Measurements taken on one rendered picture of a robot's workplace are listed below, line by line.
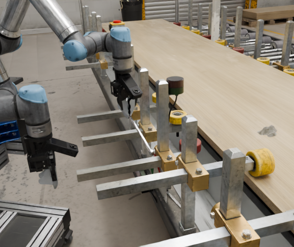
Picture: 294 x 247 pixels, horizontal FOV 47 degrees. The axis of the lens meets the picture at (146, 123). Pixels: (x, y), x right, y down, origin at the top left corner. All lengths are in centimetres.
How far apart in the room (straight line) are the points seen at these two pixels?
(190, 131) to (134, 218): 141
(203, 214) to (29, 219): 110
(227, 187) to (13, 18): 117
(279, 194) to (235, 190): 28
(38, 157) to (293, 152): 84
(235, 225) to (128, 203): 167
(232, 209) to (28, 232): 141
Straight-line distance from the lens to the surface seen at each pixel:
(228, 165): 74
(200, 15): 353
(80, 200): 250
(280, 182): 109
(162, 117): 119
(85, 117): 163
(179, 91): 116
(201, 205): 140
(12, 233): 205
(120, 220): 228
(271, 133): 133
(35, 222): 207
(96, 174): 119
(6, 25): 163
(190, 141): 96
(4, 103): 106
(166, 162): 119
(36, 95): 103
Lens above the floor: 150
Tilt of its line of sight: 25 degrees down
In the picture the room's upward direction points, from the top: 2 degrees counter-clockwise
